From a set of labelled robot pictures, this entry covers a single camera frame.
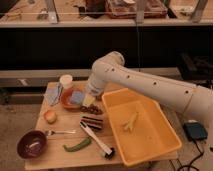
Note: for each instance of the white handled brush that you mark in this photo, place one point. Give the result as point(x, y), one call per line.
point(109, 152)

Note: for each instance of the peach fruit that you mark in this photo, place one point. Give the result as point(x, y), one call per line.
point(50, 116)

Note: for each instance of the blue grey cloth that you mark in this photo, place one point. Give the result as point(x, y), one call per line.
point(52, 95)

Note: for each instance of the white cup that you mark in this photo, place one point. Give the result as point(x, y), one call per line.
point(66, 81)

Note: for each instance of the wooden table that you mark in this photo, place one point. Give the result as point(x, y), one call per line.
point(54, 157)

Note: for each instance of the black foot pedal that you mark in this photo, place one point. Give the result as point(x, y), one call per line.
point(195, 131)

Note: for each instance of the yellow food item in tray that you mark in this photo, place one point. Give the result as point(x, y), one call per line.
point(129, 125)

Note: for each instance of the dark red bowl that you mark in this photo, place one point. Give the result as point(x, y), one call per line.
point(32, 144)

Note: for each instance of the bunch of dark grapes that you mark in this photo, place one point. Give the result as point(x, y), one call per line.
point(92, 109)

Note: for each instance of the blue sponge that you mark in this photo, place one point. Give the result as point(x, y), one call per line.
point(77, 97)

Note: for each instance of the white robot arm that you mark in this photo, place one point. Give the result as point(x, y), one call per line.
point(190, 99)

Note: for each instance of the orange bowl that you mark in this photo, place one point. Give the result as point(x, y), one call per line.
point(64, 99)

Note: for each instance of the yellow plastic tray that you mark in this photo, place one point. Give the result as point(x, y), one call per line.
point(152, 135)

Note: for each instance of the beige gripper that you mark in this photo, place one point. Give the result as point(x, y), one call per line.
point(88, 100)

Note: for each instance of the green chili pepper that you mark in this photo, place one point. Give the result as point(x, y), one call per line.
point(84, 143)

